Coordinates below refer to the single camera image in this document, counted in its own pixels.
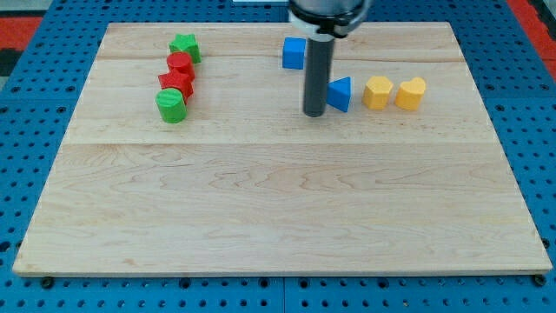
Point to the blue triangle block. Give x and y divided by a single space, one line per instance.
339 94

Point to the yellow heart block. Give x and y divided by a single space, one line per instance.
410 94

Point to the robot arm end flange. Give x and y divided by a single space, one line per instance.
324 20

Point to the green star block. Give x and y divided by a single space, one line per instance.
186 43

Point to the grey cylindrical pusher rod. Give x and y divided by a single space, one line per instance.
319 57

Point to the green cylinder block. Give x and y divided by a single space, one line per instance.
171 105

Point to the red star block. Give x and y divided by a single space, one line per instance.
177 80

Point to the yellow pentagon block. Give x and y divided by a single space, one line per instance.
377 93

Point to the red cylinder block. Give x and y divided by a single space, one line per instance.
182 62

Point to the blue cube block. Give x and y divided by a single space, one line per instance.
293 53

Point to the wooden board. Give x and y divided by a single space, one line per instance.
247 185

